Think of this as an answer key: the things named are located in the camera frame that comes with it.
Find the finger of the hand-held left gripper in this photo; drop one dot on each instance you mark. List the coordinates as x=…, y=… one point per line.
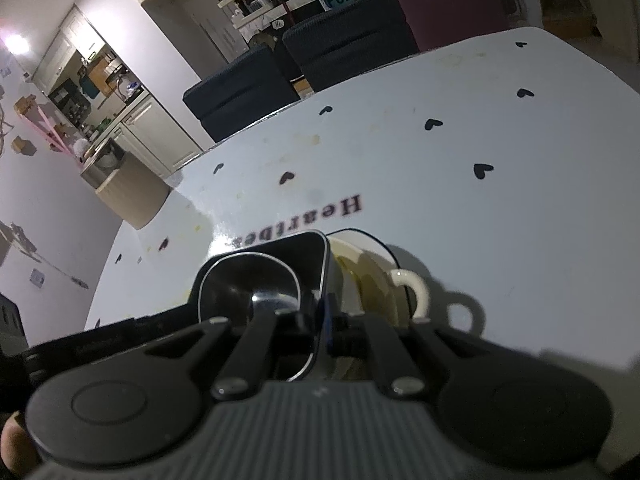
x=100, y=342

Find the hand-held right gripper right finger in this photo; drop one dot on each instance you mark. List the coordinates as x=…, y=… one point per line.
x=329, y=327

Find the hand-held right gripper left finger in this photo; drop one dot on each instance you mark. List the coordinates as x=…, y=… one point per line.
x=311, y=330

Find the square steel container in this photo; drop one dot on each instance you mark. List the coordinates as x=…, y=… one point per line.
x=310, y=260

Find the oval steel bowl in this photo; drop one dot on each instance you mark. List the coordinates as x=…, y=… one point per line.
x=250, y=285

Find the white square leaf-print plate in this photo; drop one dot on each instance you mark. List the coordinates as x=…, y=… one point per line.
x=381, y=252

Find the person's left hand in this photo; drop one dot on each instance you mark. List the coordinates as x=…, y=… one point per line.
x=17, y=445

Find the beige ribbed canister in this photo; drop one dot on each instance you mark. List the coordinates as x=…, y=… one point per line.
x=135, y=195

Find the steel pot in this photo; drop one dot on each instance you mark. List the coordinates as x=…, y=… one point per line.
x=100, y=162

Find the pink rack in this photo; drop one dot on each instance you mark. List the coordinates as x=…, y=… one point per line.
x=47, y=130

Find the white kitchen cabinets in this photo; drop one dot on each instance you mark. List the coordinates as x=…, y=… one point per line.
x=155, y=135

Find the dark blue chair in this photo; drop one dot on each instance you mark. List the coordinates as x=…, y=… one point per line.
x=240, y=95
x=350, y=40

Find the cluttered white shelf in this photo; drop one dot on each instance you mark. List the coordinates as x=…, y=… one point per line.
x=260, y=10

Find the maroon chair cover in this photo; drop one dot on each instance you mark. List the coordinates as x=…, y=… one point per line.
x=450, y=5

